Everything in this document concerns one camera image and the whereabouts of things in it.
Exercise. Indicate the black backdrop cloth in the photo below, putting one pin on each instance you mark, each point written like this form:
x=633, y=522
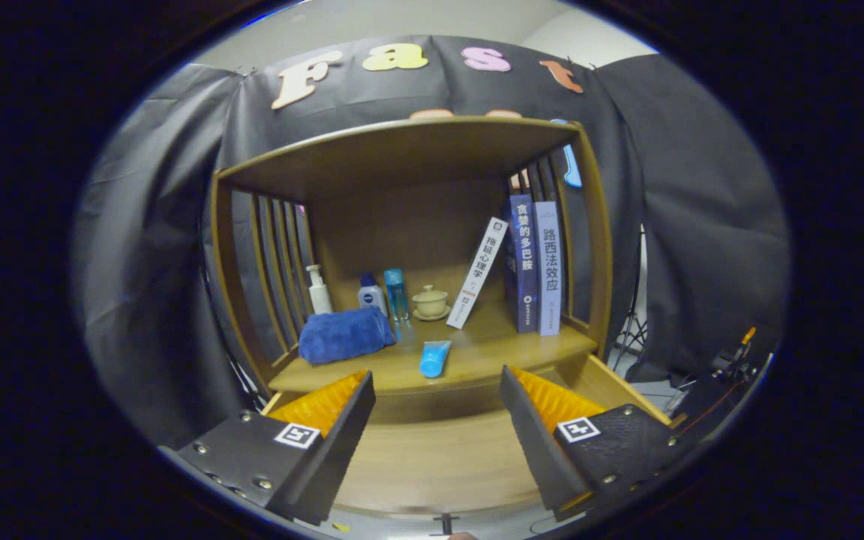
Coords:
x=154, y=262

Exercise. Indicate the black device with orange tip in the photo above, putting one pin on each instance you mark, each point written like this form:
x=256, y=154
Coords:
x=732, y=367

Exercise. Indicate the white book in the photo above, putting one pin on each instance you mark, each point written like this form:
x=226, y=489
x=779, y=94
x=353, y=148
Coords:
x=477, y=274

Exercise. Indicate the dark blue book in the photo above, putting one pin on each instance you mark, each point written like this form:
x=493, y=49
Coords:
x=523, y=262

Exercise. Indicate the blue cream tube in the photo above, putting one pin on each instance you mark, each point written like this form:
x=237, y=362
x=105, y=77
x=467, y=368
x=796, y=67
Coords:
x=433, y=360

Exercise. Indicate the white pump bottle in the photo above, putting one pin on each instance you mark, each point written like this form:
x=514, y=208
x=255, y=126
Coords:
x=319, y=300

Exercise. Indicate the blue rolled towel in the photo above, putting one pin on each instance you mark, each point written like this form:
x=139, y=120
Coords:
x=342, y=336

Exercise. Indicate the wooden cabinet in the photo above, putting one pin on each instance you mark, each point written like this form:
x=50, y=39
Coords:
x=402, y=232

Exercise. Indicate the white bottle with blue cap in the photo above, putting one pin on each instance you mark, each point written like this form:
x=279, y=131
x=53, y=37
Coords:
x=372, y=298

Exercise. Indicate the wooden drawer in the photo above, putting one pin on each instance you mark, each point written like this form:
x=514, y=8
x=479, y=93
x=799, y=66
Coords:
x=432, y=457

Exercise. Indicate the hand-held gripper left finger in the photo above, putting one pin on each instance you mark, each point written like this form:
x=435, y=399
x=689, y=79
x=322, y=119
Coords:
x=338, y=442

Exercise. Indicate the clear blue bottle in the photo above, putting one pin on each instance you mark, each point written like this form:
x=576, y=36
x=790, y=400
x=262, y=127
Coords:
x=396, y=296

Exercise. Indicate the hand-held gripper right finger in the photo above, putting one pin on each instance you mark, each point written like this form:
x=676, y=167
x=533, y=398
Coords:
x=533, y=442

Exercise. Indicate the black drawer knob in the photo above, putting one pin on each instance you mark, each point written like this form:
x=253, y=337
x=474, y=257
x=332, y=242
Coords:
x=445, y=523

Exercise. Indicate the beige lidded teacup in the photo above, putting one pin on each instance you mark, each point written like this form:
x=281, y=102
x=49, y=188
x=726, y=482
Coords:
x=430, y=304

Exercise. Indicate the light purple book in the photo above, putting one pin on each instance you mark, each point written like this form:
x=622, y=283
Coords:
x=550, y=270

